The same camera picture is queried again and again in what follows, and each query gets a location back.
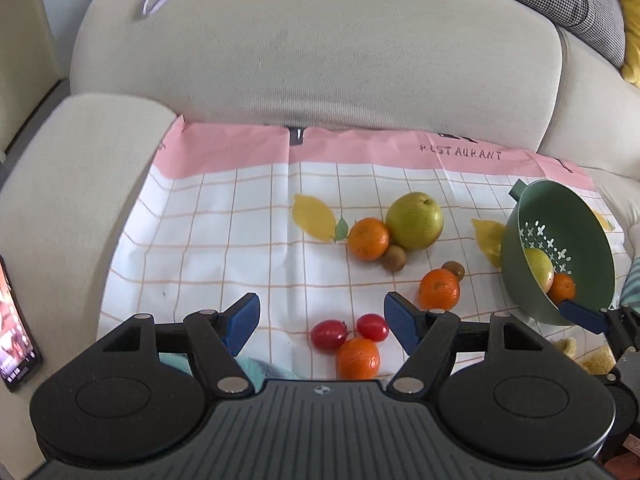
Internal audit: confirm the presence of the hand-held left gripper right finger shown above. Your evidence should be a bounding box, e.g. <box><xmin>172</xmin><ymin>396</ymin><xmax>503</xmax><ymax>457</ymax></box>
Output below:
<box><xmin>383</xmin><ymin>291</ymin><xmax>555</xmax><ymax>397</ymax></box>

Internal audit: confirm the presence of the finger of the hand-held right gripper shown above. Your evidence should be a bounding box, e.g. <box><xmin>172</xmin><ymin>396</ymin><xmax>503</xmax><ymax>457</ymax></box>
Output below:
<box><xmin>556</xmin><ymin>299</ymin><xmax>640</xmax><ymax>361</ymax></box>

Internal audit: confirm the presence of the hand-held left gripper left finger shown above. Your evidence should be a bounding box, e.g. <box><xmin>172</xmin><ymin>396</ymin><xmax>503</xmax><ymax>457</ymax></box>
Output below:
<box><xmin>92</xmin><ymin>292</ymin><xmax>262</xmax><ymax>399</ymax></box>

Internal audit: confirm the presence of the red cherry tomato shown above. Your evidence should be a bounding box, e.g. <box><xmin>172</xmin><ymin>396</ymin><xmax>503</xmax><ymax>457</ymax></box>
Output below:
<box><xmin>310</xmin><ymin>319</ymin><xmax>349</xmax><ymax>352</ymax></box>
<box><xmin>356</xmin><ymin>313</ymin><xmax>390</xmax><ymax>342</ymax></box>

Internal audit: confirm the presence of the orange mandarin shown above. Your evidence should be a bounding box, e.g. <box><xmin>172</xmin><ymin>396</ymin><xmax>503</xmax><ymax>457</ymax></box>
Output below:
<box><xmin>418</xmin><ymin>268</ymin><xmax>461</xmax><ymax>312</ymax></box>
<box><xmin>546</xmin><ymin>272</ymin><xmax>577</xmax><ymax>307</ymax></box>
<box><xmin>336</xmin><ymin>337</ymin><xmax>381</xmax><ymax>381</ymax></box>
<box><xmin>347</xmin><ymin>216</ymin><xmax>391</xmax><ymax>262</ymax></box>

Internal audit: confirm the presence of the green colander bowl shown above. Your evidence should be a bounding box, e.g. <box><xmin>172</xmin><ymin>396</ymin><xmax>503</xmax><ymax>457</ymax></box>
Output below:
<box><xmin>500</xmin><ymin>179</ymin><xmax>617</xmax><ymax>327</ymax></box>

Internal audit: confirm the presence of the large green apple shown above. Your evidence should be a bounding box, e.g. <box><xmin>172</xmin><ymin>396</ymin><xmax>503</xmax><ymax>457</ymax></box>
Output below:
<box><xmin>385</xmin><ymin>191</ymin><xmax>445</xmax><ymax>252</ymax></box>

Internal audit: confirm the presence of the yellow fluffy cloth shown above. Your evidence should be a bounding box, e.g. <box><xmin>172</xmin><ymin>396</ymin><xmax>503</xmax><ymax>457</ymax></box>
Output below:
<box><xmin>555</xmin><ymin>337</ymin><xmax>621</xmax><ymax>376</ymax></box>

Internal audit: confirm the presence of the teal patterned blanket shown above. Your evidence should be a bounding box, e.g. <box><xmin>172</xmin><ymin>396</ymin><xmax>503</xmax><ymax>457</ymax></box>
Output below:
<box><xmin>159</xmin><ymin>352</ymin><xmax>303</xmax><ymax>382</ymax></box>

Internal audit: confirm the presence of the small yellow-green apple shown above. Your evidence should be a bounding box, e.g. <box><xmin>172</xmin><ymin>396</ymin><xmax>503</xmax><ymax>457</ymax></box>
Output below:
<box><xmin>523</xmin><ymin>248</ymin><xmax>556</xmax><ymax>295</ymax></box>

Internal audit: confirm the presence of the pink white checked cloth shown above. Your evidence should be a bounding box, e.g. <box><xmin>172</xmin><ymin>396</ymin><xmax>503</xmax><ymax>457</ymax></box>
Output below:
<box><xmin>97</xmin><ymin>115</ymin><xmax>631</xmax><ymax>381</ymax></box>

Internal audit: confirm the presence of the black smartphone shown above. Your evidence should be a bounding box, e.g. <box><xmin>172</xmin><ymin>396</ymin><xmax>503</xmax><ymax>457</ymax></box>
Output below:
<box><xmin>0</xmin><ymin>255</ymin><xmax>43</xmax><ymax>393</ymax></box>

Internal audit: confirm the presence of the beige sofa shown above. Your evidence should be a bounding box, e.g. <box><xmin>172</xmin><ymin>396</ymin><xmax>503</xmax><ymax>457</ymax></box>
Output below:
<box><xmin>0</xmin><ymin>0</ymin><xmax>640</xmax><ymax>466</ymax></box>

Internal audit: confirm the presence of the yellow cushion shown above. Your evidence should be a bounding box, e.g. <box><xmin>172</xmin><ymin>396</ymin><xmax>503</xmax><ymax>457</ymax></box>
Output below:
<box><xmin>619</xmin><ymin>0</ymin><xmax>640</xmax><ymax>86</ymax></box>

